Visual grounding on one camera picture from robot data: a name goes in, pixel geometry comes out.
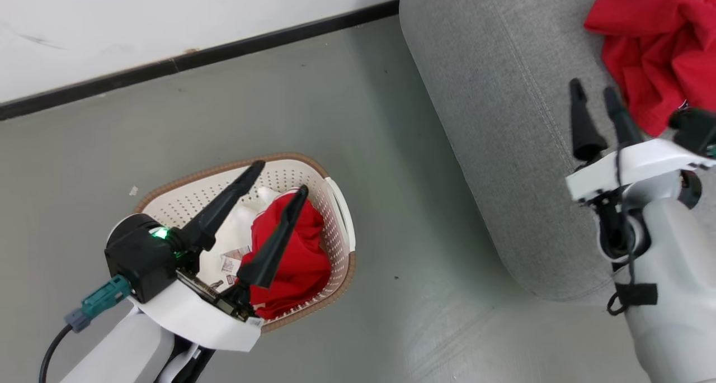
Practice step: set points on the black baseboard strip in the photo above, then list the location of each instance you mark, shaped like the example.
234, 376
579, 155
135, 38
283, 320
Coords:
168, 67

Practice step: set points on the red cloth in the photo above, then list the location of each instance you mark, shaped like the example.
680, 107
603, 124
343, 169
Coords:
302, 260
654, 42

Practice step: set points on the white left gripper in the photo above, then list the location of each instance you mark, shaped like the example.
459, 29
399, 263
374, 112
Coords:
190, 316

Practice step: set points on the white cloth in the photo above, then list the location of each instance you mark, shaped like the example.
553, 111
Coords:
238, 232

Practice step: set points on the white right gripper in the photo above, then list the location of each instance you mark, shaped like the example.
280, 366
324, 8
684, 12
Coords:
632, 168

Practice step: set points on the grey fabric sofa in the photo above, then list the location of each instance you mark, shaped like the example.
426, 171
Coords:
503, 120

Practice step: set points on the cream perforated laundry basket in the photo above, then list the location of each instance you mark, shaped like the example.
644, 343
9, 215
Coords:
184, 201

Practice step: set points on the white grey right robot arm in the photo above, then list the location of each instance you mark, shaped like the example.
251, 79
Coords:
671, 271

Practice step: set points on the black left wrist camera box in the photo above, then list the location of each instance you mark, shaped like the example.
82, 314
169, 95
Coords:
142, 257

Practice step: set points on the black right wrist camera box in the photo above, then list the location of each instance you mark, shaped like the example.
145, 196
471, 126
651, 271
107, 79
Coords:
696, 130

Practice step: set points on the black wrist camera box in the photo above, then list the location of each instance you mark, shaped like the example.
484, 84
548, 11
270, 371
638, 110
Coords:
696, 130
142, 257

